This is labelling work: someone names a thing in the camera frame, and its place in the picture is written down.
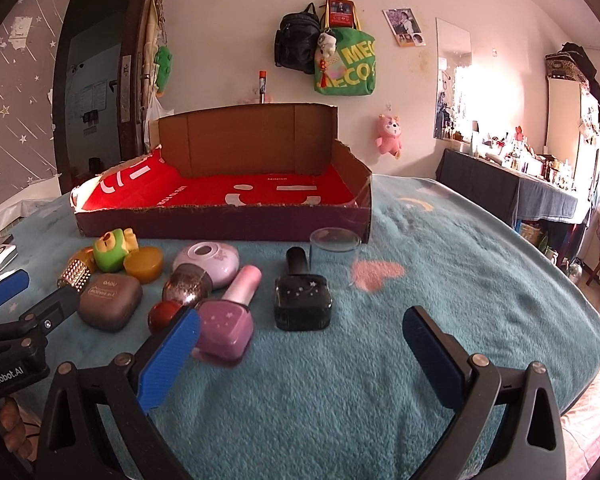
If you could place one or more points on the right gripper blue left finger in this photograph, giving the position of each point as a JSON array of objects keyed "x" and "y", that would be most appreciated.
[{"x": 73, "y": 440}]

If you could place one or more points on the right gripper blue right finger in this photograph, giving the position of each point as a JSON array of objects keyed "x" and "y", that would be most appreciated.
[{"x": 529, "y": 442}]

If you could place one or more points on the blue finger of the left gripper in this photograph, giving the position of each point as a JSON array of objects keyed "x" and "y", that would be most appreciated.
[
  {"x": 12, "y": 283},
  {"x": 51, "y": 311}
]

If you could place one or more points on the brown earbuds case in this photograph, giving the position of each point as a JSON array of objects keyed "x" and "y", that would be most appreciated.
[{"x": 109, "y": 301}]

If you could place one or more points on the green yellow toy figure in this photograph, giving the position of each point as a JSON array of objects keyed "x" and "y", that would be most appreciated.
[{"x": 112, "y": 248}]

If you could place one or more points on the amber round jar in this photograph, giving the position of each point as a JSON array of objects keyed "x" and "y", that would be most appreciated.
[{"x": 145, "y": 264}]

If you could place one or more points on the purple nail polish bottle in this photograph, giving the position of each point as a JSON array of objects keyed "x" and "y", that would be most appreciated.
[{"x": 226, "y": 322}]

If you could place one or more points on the dark red glitter bottle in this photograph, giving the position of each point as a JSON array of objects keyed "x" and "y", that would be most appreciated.
[{"x": 187, "y": 285}]

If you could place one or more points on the lilac round compact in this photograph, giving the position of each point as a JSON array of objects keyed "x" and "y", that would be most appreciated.
[{"x": 219, "y": 260}]

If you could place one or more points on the black nail polish bottle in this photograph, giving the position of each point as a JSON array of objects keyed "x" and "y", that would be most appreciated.
[{"x": 303, "y": 301}]

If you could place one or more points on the clear glass cup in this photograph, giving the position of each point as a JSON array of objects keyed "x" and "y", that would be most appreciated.
[{"x": 332, "y": 253}]

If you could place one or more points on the person's left hand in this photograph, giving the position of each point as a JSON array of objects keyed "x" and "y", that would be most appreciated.
[{"x": 15, "y": 437}]

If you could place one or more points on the teal fleece blanket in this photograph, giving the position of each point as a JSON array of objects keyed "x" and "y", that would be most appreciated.
[{"x": 351, "y": 402}]

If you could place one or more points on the white plastic bag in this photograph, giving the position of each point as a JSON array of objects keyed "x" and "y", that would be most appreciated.
[{"x": 155, "y": 111}]

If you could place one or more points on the dark side table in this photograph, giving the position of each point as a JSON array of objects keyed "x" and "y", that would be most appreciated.
[{"x": 508, "y": 195}]

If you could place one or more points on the red lined cardboard box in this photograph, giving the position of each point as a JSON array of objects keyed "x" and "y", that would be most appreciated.
[{"x": 274, "y": 172}]

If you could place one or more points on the dark wooden door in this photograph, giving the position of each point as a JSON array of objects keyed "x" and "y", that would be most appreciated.
[{"x": 99, "y": 79}]

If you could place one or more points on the green plush hanger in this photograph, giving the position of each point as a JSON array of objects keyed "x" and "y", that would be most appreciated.
[{"x": 163, "y": 61}]

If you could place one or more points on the white wardrobe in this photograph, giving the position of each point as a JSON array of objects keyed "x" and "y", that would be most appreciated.
[{"x": 573, "y": 132}]

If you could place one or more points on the pink plush toy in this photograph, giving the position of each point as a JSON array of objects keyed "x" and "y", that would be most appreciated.
[{"x": 388, "y": 139}]

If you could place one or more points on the black backpack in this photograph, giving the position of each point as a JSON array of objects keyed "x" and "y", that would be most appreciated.
[{"x": 296, "y": 40}]

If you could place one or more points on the green tote bag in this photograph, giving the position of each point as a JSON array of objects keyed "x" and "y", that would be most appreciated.
[{"x": 351, "y": 71}]

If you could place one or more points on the wall mirror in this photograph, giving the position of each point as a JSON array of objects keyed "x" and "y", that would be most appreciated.
[{"x": 452, "y": 121}]

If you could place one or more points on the white plush keychain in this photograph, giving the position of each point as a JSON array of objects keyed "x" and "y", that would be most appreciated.
[{"x": 326, "y": 44}]

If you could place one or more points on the photo on wall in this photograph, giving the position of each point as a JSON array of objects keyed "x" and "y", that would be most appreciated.
[{"x": 405, "y": 29}]

